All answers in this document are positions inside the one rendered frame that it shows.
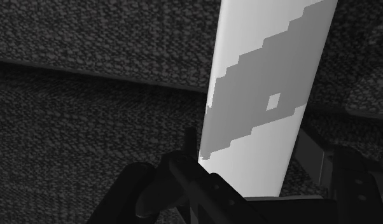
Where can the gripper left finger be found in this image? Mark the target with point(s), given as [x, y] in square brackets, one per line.
[179, 183]

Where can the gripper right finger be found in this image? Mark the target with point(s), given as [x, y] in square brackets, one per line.
[352, 192]

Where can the dark grey fabric sofa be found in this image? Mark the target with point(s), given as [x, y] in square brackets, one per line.
[86, 124]

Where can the white oblong flat box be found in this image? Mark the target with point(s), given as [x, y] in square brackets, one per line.
[266, 68]

